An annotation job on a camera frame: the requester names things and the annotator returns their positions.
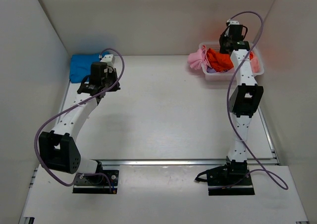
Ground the orange t-shirt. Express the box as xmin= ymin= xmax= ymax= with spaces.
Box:
xmin=206 ymin=48 xmax=254 ymax=72

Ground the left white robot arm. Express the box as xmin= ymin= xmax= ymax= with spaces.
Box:
xmin=35 ymin=62 xmax=120 ymax=187

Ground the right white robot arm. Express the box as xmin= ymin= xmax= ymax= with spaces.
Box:
xmin=195 ymin=21 xmax=264 ymax=186

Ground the folded blue t-shirt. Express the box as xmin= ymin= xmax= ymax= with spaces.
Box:
xmin=69 ymin=54 xmax=100 ymax=83

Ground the white plastic basket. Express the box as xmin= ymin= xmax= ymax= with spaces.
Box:
xmin=199 ymin=41 xmax=264 ymax=81

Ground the light pink t-shirt in basket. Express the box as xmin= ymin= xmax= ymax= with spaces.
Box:
xmin=250 ymin=52 xmax=260 ymax=73

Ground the pink t-shirt over basket edge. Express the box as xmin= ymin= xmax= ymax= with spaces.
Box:
xmin=187 ymin=47 xmax=209 ymax=70

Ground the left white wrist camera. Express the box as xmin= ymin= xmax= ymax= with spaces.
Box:
xmin=100 ymin=54 xmax=115 ymax=66

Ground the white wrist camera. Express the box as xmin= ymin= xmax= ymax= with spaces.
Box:
xmin=226 ymin=20 xmax=240 ymax=26
xmin=100 ymin=54 xmax=115 ymax=66

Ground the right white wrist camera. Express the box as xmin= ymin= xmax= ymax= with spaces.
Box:
xmin=226 ymin=20 xmax=240 ymax=26

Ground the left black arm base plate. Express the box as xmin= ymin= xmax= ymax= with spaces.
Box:
xmin=72 ymin=169 xmax=119 ymax=195

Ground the aluminium rail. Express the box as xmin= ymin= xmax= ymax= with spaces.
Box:
xmin=99 ymin=158 xmax=277 ymax=167

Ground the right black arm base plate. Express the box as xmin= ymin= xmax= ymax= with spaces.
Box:
xmin=194 ymin=167 xmax=255 ymax=196

